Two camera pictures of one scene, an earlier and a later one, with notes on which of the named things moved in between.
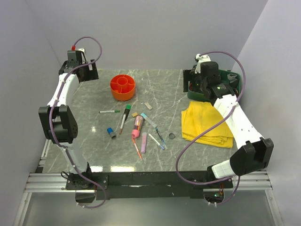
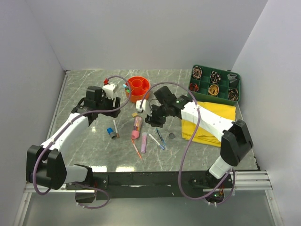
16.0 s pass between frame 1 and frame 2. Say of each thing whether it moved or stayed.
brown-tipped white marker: moved
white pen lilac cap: stayed
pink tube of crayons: stayed
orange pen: stayed
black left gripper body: moved
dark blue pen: stayed
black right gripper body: moved
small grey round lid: stayed
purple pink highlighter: stayed
